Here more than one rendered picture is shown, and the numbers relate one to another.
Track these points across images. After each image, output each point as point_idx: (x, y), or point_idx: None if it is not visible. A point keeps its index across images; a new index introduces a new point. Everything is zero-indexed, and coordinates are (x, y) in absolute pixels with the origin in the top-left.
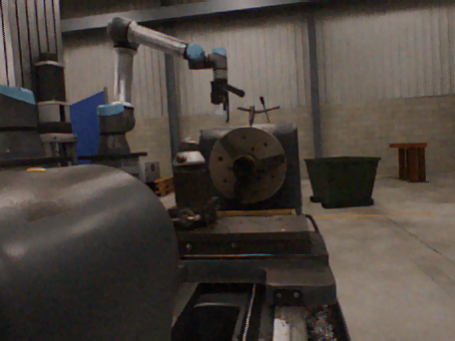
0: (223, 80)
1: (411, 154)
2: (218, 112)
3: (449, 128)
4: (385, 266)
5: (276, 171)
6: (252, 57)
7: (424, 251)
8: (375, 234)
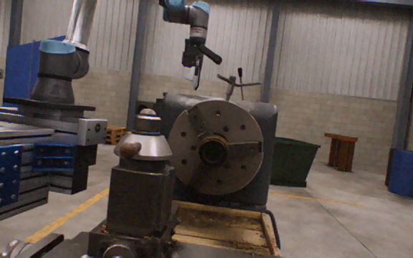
0: (200, 40)
1: (343, 145)
2: (187, 76)
3: (376, 128)
4: (318, 256)
5: (249, 162)
6: (219, 33)
7: (354, 245)
8: (308, 218)
